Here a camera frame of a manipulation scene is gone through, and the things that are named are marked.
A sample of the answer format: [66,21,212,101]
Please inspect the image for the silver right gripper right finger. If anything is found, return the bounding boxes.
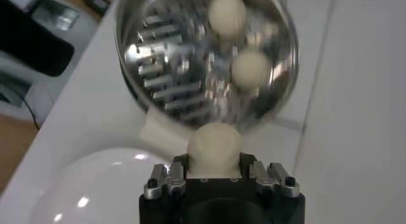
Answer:
[249,160,301,199]

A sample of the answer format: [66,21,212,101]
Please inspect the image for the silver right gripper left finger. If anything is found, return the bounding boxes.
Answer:
[143,161,188,201]

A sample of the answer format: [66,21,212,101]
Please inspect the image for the white steamed baozi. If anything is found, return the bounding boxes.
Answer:
[230,50,273,91]
[207,0,247,39]
[186,122,245,178]

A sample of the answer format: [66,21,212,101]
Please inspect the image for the white black robot base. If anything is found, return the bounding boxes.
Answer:
[0,0,98,123]

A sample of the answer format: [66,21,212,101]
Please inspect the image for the perforated steel steamer basket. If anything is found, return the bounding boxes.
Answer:
[114,0,301,156]

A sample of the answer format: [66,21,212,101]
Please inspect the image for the white round plate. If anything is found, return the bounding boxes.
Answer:
[25,147,191,224]

